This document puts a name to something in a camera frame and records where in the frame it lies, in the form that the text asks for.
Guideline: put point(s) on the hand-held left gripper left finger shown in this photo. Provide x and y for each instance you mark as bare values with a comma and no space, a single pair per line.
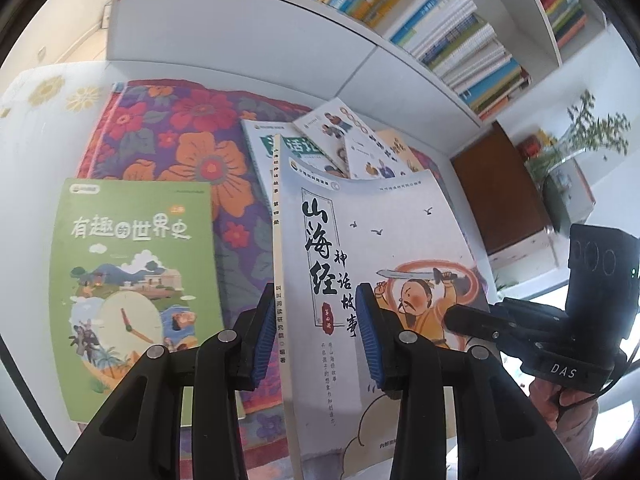
262,350

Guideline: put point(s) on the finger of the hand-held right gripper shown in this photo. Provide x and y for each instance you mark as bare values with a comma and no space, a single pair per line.
475,322

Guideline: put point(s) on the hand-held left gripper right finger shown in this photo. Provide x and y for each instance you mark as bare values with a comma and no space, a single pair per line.
372,340

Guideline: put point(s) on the white book with sword warrior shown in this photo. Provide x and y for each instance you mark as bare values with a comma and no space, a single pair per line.
325,260

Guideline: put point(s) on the white book with coin column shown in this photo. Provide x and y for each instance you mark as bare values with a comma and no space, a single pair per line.
325,125

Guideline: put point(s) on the person's right forearm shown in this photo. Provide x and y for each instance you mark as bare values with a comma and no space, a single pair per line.
585,455

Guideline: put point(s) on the short row of colourful books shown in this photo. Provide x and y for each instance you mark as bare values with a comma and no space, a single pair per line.
565,10

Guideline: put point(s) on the long row of shelf books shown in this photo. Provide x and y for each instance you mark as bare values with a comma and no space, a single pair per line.
450,35

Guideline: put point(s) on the person's right hand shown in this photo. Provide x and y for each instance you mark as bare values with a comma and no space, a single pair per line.
580,415

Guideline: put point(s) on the white low drawer unit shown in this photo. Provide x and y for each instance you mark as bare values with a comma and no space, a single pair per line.
525,262

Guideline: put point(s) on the glass vase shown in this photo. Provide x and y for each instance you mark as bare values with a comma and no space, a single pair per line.
565,195

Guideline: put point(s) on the brown wooden cabinet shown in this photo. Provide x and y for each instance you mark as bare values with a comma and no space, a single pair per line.
500,190

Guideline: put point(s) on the red and yellow packages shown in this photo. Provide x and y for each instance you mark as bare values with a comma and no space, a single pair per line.
530,147

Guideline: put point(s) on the light green history book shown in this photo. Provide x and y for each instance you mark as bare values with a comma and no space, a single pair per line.
135,260

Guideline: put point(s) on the green leafy plant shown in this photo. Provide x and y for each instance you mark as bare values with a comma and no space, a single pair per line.
595,125

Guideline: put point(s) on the cream book with blue boat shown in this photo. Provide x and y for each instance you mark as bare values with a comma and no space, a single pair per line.
407,155

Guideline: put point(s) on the white book with small figures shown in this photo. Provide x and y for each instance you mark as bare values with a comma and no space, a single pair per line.
370,155

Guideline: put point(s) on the white book with green title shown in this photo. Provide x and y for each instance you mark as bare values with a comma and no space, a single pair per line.
265,152

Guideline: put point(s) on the floral woven mat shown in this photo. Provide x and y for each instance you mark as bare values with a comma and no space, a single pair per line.
175,150

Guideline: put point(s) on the white bookshelf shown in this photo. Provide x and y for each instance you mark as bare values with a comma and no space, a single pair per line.
250,25

